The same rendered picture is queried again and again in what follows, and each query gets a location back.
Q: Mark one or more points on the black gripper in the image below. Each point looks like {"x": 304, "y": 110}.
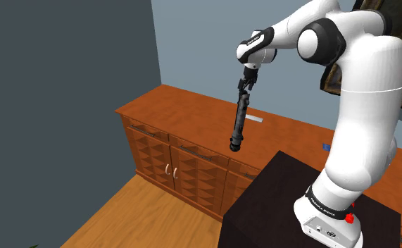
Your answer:
{"x": 250, "y": 76}

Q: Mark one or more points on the long black cylindrical tool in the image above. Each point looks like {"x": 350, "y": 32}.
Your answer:
{"x": 239, "y": 123}

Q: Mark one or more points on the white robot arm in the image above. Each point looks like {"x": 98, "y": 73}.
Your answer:
{"x": 368, "y": 103}

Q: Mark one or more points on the flat grey rectangular object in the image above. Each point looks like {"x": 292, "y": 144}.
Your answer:
{"x": 254, "y": 118}

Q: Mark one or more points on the wooden sideboard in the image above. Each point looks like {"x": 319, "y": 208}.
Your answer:
{"x": 187, "y": 110}

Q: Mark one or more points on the small blue flat object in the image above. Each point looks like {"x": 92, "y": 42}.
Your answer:
{"x": 326, "y": 147}

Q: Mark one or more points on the dark robot stand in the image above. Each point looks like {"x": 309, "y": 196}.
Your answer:
{"x": 266, "y": 206}

